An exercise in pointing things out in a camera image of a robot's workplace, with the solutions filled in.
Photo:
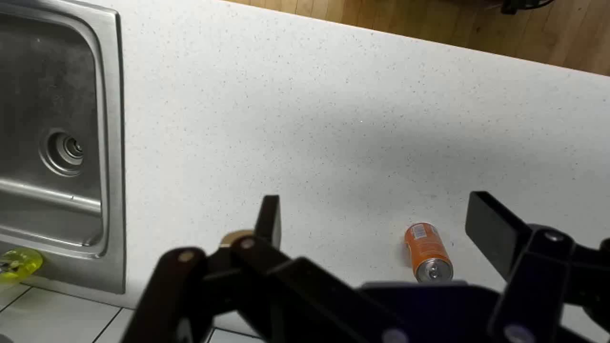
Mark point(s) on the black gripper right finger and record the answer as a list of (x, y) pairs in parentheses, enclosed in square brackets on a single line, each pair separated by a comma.
[(534, 274)]

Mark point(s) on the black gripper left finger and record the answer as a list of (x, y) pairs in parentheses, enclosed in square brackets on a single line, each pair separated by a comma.
[(286, 299)]

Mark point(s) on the orange fanta can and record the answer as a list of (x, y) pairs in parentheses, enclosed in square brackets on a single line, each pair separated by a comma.
[(425, 251)]

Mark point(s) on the yellow dish soap bottle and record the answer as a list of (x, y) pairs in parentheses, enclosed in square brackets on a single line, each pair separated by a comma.
[(19, 266)]

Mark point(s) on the stainless steel sink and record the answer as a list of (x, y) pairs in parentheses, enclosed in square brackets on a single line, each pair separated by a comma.
[(57, 97)]

